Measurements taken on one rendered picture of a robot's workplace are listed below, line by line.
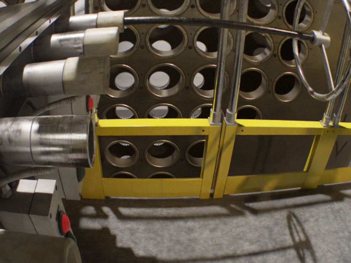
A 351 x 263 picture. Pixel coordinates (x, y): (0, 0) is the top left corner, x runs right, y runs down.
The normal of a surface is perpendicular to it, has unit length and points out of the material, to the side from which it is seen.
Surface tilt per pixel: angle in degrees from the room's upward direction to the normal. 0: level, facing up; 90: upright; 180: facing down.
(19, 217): 90
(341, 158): 90
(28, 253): 4
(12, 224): 90
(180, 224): 0
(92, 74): 64
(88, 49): 101
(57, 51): 94
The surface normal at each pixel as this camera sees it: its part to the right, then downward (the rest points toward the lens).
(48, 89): 0.07, 0.73
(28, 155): 0.07, 0.53
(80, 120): 0.05, -0.77
